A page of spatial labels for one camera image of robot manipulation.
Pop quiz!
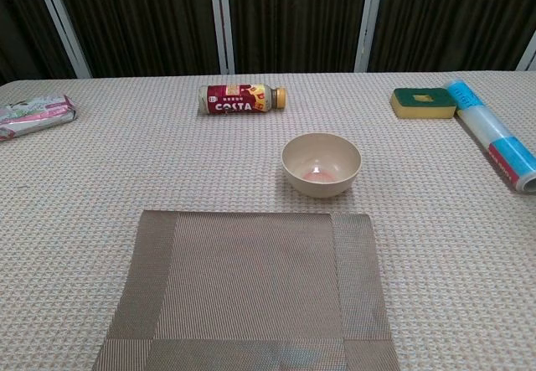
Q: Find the beige plastic bowl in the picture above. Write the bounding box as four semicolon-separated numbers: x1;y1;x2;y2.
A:
281;132;363;198

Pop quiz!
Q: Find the brown woven placemat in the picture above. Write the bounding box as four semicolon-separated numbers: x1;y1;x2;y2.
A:
91;209;401;371

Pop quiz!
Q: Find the Costa coffee bottle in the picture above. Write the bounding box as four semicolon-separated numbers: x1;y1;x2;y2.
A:
198;84;288;116

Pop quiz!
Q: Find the beige woven tablecloth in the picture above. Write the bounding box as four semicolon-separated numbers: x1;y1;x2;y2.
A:
0;70;536;371

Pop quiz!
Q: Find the dark pleated screen panel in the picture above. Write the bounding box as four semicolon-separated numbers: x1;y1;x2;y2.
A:
0;0;79;85
49;0;221;80
368;0;536;73
225;0;372;75

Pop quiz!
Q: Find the green and yellow sponge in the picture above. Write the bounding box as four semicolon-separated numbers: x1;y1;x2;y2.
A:
389;87;457;121

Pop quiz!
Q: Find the clear bag roll blue label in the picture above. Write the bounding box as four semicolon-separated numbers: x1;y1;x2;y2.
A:
444;79;536;195

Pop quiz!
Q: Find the floral pink tissue pack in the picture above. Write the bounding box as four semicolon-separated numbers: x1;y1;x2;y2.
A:
0;94;77;142

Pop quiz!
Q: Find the white screen frame post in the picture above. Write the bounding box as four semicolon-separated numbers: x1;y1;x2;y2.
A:
208;0;236;75
353;0;386;74
29;0;93;80
515;31;536;72

